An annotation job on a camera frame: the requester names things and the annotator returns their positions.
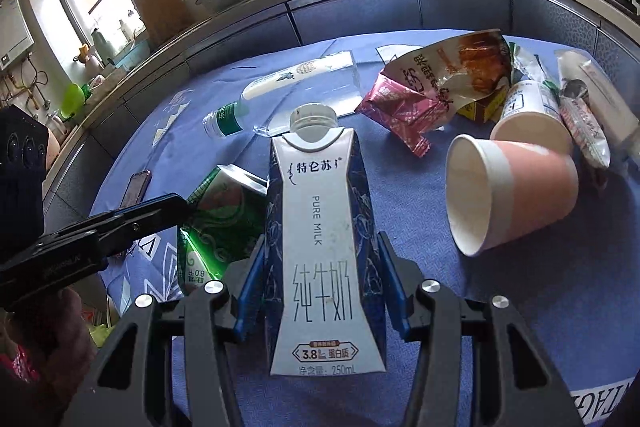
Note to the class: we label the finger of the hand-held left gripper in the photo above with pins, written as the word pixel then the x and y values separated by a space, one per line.
pixel 160 209
pixel 55 264

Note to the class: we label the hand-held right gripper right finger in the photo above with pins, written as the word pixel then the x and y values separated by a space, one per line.
pixel 392 279

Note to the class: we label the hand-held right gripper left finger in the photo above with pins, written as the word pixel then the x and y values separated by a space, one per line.
pixel 250 279

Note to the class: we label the green crushed drink carton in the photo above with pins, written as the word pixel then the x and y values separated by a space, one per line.
pixel 225 217

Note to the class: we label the white blue milk carton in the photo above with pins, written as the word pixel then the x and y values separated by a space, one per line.
pixel 315 232

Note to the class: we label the pink snack packet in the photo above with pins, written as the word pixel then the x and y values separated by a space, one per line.
pixel 400 112

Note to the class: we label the pink paper cup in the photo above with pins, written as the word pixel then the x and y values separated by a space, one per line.
pixel 535 187

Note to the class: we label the person's left hand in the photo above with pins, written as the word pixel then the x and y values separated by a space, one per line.
pixel 75 332

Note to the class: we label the smartphone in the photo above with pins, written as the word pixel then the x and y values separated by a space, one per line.
pixel 136 189

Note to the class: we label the green plastic bowl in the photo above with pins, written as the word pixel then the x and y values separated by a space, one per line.
pixel 72 99

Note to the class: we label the white water heater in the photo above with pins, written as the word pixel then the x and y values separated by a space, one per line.
pixel 15 32

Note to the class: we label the small yellow box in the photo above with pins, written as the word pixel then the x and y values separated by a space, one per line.
pixel 487 107

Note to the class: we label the wooden cutting board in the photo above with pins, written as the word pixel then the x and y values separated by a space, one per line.
pixel 162 12

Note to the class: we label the white paper cup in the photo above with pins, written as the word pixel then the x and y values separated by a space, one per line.
pixel 530 117

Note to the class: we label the brown white snack bag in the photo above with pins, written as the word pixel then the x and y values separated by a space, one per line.
pixel 465 67

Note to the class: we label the white paper scrap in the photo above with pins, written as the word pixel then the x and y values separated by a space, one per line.
pixel 392 53

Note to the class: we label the white red wrapper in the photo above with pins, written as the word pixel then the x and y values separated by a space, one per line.
pixel 582 127

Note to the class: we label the green white stick packet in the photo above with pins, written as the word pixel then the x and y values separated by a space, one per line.
pixel 530 67

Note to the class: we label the grey kitchen cabinet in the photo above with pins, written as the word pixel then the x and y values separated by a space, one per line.
pixel 350 12

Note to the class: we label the clear white plastic wrapper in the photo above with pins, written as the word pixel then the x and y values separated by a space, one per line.
pixel 607 97

